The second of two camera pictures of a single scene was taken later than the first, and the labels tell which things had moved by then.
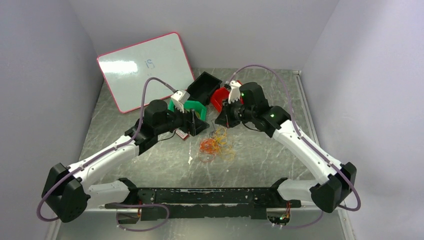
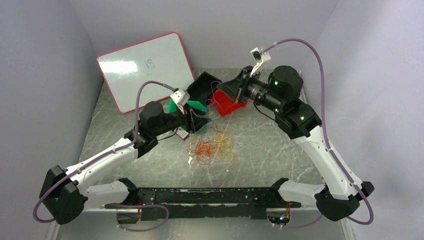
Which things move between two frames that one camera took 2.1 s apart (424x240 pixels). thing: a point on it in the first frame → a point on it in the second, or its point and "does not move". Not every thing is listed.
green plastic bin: x=194 y=105 does not move
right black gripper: x=225 y=119 → x=237 y=88
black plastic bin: x=200 y=90 does not move
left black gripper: x=194 y=126 does not move
